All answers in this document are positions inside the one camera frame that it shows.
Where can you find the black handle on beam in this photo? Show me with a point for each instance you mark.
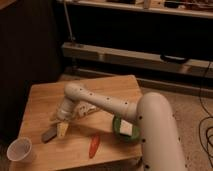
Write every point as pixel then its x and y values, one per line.
pixel 177 60

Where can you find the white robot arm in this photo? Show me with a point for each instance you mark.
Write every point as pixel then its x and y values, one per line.
pixel 160 141

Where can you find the white sponge block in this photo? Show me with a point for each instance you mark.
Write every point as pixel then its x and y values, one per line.
pixel 126 128

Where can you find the metal stand pole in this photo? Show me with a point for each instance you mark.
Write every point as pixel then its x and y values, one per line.
pixel 71 36

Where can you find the wooden table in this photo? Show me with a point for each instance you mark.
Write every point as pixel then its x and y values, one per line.
pixel 73 150

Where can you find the long wooden shelf beam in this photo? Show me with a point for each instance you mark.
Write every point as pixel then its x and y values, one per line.
pixel 132 58

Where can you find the red chili pepper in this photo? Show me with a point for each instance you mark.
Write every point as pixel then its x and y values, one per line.
pixel 95 142

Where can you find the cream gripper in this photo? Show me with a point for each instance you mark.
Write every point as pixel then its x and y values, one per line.
pixel 62 129

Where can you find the green bowl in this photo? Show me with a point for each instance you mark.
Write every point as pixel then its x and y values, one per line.
pixel 116 129

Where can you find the small white bottle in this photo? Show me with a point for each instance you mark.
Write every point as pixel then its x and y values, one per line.
pixel 84 109

